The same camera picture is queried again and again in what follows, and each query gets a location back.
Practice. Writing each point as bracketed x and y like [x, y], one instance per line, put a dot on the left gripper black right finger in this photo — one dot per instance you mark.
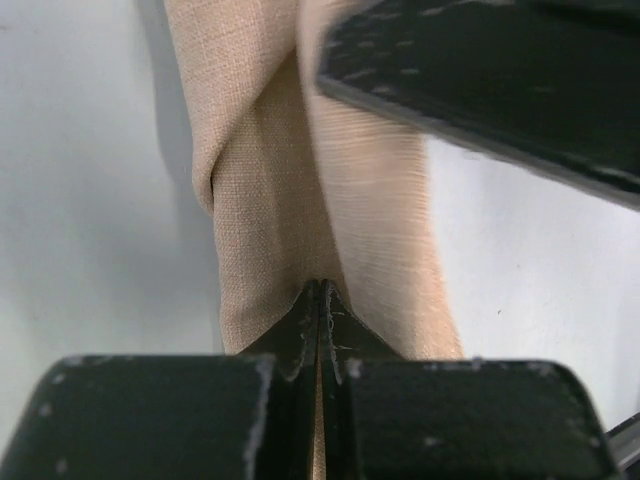
[386, 417]

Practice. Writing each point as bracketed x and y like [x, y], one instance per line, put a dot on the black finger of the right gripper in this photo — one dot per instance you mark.
[552, 86]

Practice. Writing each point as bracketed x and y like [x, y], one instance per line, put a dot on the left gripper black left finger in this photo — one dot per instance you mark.
[244, 416]

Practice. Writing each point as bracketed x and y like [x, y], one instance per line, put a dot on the beige cloth napkin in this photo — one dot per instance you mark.
[300, 186]

